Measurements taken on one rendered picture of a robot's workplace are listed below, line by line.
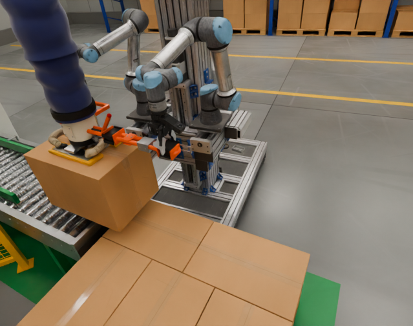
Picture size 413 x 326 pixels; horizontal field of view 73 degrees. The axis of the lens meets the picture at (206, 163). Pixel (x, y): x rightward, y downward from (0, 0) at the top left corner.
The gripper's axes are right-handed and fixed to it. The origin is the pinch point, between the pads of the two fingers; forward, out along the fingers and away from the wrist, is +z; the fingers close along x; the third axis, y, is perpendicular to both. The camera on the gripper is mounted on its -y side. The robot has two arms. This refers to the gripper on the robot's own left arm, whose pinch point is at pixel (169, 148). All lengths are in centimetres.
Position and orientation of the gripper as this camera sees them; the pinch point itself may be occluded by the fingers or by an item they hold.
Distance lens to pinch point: 133.3
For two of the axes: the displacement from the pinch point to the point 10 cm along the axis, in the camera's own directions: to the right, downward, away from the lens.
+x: -4.7, 5.5, -6.9
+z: 0.8, 8.0, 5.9
